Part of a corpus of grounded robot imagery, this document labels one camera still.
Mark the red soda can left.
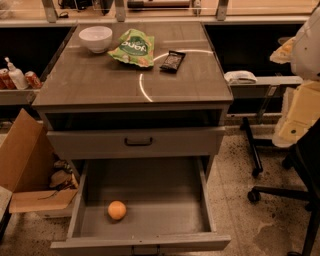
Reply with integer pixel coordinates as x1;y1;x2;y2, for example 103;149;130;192
0;68;16;90

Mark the white pump bottle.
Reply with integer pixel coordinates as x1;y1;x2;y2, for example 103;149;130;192
5;57;28;90

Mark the grey side shelf left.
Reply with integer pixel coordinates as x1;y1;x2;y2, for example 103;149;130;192
0;89;40;106

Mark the green snack bag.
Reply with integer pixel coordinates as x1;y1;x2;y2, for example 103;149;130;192
108;29;155;68

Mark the black office chair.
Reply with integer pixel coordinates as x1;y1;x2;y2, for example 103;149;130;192
247;116;320;256

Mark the white ceramic bowl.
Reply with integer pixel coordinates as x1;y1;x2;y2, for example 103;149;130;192
79;26;113;53

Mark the closed top drawer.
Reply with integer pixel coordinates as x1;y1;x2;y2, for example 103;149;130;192
47;127;225;160

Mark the black snack bar wrapper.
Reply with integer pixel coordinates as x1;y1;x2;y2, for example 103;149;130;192
160;50;186;73

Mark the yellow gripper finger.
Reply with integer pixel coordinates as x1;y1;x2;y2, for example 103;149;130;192
270;37;295;64
272;81;320;148

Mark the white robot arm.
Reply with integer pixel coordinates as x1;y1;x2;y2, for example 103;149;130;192
270;7;320;148

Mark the orange fruit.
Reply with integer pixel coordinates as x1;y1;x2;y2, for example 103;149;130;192
107;201;127;220

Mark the brown cardboard box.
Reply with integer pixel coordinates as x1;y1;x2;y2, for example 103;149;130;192
0;109;77;218

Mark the red soda can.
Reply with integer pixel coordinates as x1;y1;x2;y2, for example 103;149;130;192
0;68;16;90
25;71;42;89

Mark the open middle drawer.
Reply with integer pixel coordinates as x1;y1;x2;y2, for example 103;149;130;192
51;157;231;256

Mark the grey drawer cabinet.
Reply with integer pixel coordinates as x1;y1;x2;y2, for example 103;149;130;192
31;21;234;256

